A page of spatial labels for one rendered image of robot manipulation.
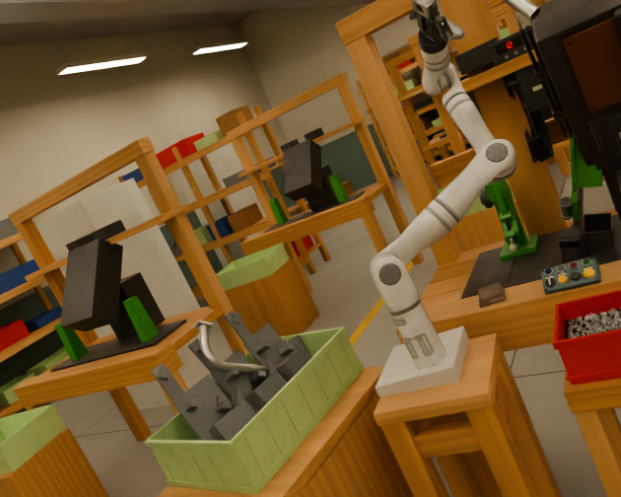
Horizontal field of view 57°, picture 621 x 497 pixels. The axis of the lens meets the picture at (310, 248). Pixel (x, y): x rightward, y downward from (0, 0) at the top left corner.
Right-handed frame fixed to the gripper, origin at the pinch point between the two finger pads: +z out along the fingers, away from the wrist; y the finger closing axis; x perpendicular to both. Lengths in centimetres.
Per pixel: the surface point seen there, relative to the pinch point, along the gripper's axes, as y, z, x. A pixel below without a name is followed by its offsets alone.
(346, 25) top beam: 62, -59, 9
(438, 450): -69, -51, -76
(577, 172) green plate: -42, -57, 11
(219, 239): 347, -535, -136
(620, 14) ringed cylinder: -34.3, -8.0, 26.1
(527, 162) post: -19, -89, 18
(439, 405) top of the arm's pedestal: -62, -39, -68
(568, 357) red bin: -76, -33, -38
